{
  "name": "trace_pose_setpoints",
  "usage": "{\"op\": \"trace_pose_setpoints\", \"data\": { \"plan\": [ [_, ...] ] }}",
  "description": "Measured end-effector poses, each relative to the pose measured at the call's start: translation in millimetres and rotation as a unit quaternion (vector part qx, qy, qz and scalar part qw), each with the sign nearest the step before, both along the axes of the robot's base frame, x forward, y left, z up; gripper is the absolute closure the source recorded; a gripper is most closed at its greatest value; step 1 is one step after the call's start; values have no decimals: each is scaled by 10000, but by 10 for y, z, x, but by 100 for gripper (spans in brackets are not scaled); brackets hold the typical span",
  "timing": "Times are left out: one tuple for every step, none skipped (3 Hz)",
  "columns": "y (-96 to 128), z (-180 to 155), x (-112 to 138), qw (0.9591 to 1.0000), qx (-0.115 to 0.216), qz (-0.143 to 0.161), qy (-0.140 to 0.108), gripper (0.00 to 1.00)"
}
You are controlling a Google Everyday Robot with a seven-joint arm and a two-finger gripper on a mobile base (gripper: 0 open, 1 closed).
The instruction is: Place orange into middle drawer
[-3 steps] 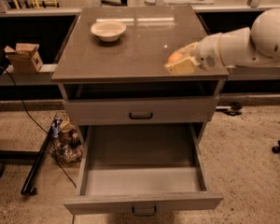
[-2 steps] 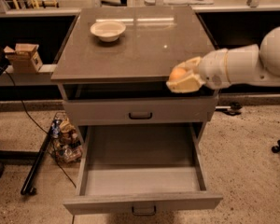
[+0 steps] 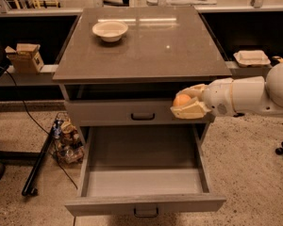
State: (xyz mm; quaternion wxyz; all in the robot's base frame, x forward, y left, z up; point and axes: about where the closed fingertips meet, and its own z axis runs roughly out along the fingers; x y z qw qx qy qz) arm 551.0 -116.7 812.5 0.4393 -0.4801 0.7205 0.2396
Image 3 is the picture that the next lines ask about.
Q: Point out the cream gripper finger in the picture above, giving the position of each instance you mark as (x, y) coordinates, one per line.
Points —
(194, 91)
(193, 109)

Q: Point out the white paper bowl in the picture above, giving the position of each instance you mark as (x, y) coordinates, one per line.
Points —
(110, 31)

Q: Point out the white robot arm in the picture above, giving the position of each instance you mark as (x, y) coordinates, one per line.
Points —
(233, 97)

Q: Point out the white takeout container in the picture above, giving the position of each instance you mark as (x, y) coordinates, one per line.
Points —
(251, 58)

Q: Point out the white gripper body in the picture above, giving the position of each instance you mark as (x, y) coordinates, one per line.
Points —
(219, 97)

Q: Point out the grey drawer cabinet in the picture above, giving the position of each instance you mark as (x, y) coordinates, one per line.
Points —
(163, 51)

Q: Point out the open bottom drawer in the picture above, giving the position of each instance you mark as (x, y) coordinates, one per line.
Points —
(144, 171)

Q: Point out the closed middle drawer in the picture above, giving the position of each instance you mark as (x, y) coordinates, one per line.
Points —
(125, 112)

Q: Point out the small cardboard box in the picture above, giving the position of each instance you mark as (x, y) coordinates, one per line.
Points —
(25, 58)

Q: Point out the black metal floor bar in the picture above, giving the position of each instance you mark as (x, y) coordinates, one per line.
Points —
(29, 188)

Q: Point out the orange fruit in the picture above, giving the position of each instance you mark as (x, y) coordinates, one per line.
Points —
(181, 99)

